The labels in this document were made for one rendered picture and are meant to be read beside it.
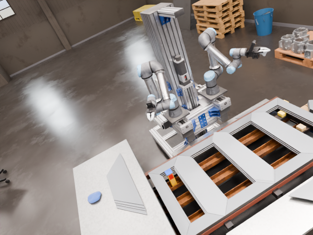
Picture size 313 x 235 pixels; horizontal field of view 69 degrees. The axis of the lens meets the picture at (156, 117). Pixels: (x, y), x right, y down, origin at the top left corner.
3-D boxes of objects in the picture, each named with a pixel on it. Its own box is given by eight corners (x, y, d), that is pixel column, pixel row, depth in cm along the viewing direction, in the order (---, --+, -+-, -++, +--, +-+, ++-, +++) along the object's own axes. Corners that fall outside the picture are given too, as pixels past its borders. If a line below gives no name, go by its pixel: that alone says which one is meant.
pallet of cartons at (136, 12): (160, 14, 1078) (158, 4, 1053) (144, 22, 1061) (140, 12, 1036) (150, 12, 1181) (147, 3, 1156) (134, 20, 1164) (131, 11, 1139)
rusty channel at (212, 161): (296, 115, 236) (296, 112, 233) (156, 200, 212) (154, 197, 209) (289, 112, 243) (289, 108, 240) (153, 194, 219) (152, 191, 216)
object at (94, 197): (101, 190, 193) (99, 188, 192) (102, 200, 185) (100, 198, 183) (88, 196, 193) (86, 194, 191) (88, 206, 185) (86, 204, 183)
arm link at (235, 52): (233, 54, 230) (231, 46, 226) (243, 54, 223) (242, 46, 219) (229, 58, 226) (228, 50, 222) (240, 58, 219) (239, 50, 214)
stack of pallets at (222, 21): (247, 25, 633) (243, -8, 584) (222, 38, 618) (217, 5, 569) (218, 22, 733) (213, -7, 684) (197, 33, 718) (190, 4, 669)
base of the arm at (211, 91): (203, 92, 260) (201, 85, 254) (214, 86, 262) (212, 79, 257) (211, 97, 247) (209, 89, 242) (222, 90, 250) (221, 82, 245)
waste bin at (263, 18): (280, 30, 546) (280, 6, 515) (266, 38, 538) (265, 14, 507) (264, 28, 585) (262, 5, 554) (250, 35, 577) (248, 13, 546)
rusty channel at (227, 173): (315, 125, 220) (315, 120, 217) (165, 217, 196) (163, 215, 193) (307, 120, 226) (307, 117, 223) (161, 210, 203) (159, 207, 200)
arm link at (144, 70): (167, 110, 237) (149, 63, 206) (154, 114, 239) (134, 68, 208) (167, 104, 246) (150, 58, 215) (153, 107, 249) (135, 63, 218)
